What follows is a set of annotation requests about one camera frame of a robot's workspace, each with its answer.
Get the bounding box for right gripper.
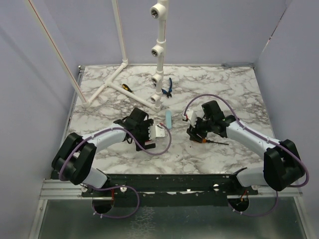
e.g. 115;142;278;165
186;115;214;143

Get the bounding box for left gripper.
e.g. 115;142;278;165
134;119;156;151

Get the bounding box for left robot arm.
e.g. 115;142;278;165
51;108;156;197

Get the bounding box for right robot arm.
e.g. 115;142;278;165
182;101;306;195

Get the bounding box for yellow black screwdriver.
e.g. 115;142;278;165
122;84;133;94

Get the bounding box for orange handled screwdriver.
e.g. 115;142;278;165
201;138;229;145

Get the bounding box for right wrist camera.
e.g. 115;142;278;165
182;109;197;127

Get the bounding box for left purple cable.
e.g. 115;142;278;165
58;123;172;220

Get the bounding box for purple cable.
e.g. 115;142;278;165
183;94;310;217
58;123;172;220

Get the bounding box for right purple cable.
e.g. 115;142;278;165
183;94;310;217

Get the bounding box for blue handled pliers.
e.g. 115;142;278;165
160;77;174;99

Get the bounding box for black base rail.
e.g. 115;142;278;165
80;174;258;208

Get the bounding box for aluminium frame rail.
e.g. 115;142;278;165
28;66;85;239

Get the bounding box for white pvc pipe frame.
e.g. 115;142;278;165
26;0;169;107

